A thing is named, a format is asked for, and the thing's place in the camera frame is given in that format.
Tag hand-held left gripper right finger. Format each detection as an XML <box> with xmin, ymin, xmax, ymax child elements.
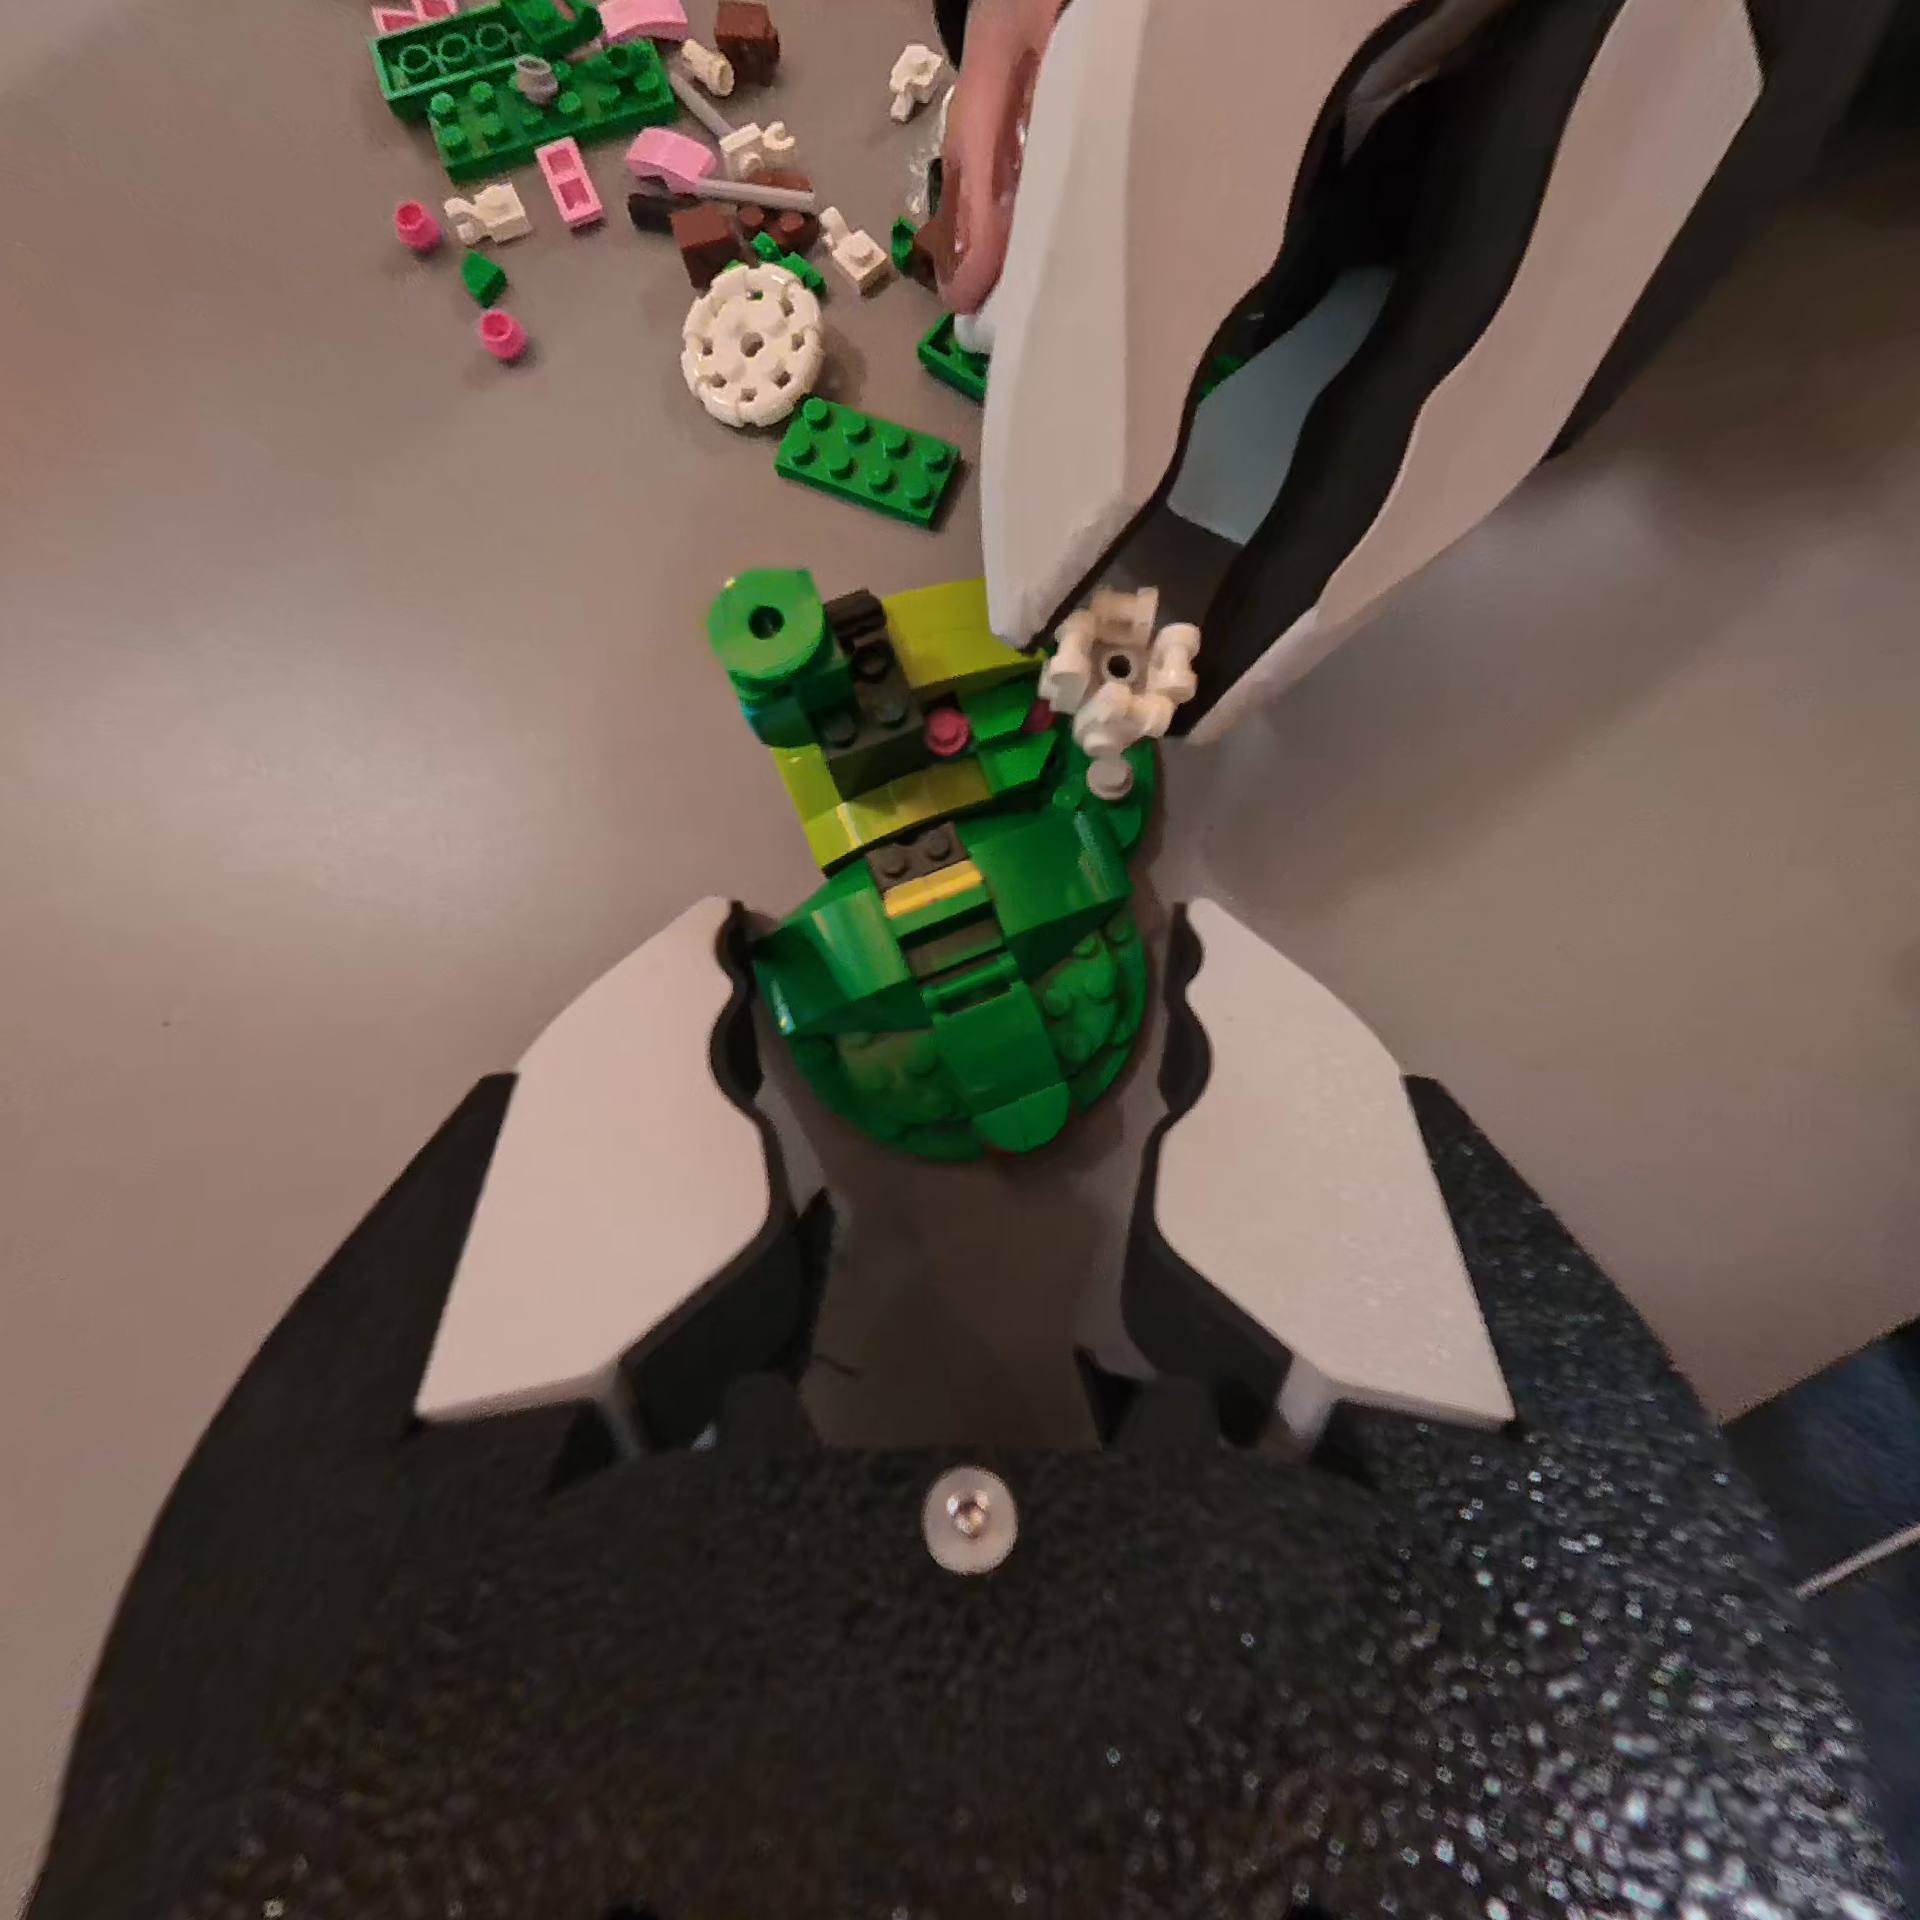
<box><xmin>1121</xmin><ymin>897</ymin><xmax>1519</xmax><ymax>1444</ymax></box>

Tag person's right hand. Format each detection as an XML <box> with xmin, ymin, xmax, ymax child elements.
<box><xmin>932</xmin><ymin>0</ymin><xmax>1057</xmax><ymax>303</ymax></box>

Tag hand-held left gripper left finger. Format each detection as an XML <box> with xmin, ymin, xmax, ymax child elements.
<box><xmin>412</xmin><ymin>895</ymin><xmax>838</xmax><ymax>1451</ymax></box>

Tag person's dark trousers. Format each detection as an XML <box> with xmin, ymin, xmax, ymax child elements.
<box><xmin>1721</xmin><ymin>1325</ymin><xmax>1920</xmax><ymax>1592</ymax></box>

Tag green upturned lego plate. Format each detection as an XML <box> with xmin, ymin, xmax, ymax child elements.
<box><xmin>369</xmin><ymin>0</ymin><xmax>515</xmax><ymax>101</ymax></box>

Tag white flower lego piece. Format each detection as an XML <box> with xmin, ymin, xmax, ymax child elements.
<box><xmin>1039</xmin><ymin>584</ymin><xmax>1202</xmax><ymax>760</ymax></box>

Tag green studded lego plate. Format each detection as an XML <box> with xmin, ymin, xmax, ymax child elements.
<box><xmin>776</xmin><ymin>390</ymin><xmax>963</xmax><ymax>529</ymax></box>

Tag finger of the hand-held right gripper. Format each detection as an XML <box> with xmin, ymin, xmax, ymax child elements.
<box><xmin>1176</xmin><ymin>0</ymin><xmax>1767</xmax><ymax>748</ymax></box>
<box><xmin>976</xmin><ymin>0</ymin><xmax>1422</xmax><ymax>651</ymax></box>

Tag thin white cable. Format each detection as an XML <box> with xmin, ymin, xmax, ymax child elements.
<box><xmin>1792</xmin><ymin>1527</ymin><xmax>1920</xmax><ymax>1599</ymax></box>

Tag large green lego plate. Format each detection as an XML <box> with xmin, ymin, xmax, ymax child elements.
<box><xmin>425</xmin><ymin>36</ymin><xmax>679</xmax><ymax>184</ymax></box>

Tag green lego model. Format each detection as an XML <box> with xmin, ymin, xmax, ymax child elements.
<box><xmin>704</xmin><ymin>565</ymin><xmax>1162</xmax><ymax>1160</ymax></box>

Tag white round holed lego disc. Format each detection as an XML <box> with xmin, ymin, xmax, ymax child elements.
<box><xmin>679</xmin><ymin>261</ymin><xmax>827</xmax><ymax>435</ymax></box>

